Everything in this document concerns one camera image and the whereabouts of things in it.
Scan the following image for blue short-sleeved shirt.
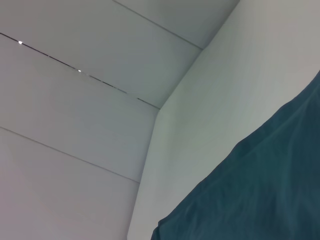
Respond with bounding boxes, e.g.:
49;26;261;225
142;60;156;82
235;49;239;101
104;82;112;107
150;71;320;240

